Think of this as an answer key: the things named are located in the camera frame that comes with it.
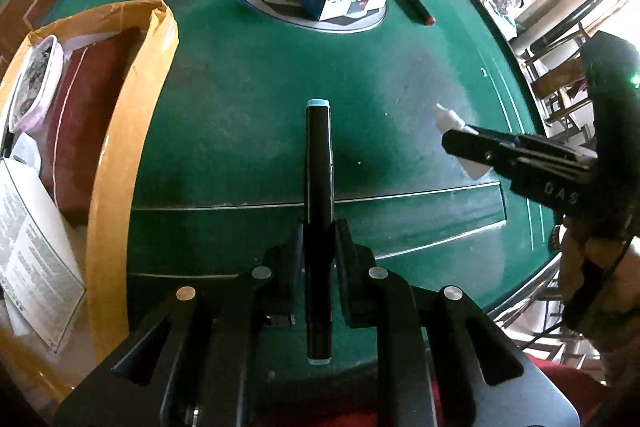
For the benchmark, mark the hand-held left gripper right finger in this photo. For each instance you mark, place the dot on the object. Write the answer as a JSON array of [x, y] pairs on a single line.
[[346, 267]]

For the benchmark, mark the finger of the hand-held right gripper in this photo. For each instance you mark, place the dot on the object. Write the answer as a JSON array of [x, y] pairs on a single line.
[[480, 149], [550, 143]]

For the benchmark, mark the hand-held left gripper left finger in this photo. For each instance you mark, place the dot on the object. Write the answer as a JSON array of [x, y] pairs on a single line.
[[295, 267]]

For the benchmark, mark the small white dropper bottle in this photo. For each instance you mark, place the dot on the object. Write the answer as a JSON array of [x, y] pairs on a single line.
[[450, 119]]

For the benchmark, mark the black marker with blue caps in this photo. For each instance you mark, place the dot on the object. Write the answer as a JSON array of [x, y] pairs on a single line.
[[319, 167]]

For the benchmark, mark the red cloth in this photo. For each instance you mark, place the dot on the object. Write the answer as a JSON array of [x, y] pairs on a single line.
[[565, 387]]

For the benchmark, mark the dark wooden chair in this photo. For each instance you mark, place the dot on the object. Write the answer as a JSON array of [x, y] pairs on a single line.
[[560, 74]]

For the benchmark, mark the yellow taped cardboard box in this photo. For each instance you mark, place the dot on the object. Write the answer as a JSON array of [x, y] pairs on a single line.
[[115, 157]]

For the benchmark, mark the dark red pouch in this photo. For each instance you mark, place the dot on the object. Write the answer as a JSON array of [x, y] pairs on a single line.
[[85, 117]]

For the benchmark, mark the person's right hand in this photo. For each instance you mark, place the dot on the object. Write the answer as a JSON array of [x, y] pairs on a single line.
[[620, 307]]

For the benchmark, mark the printed paper leaflet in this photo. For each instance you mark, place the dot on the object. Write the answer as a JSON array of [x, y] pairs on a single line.
[[35, 257]]

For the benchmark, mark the chrome metal frame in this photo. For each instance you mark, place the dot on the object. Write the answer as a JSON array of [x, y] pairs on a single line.
[[525, 307]]

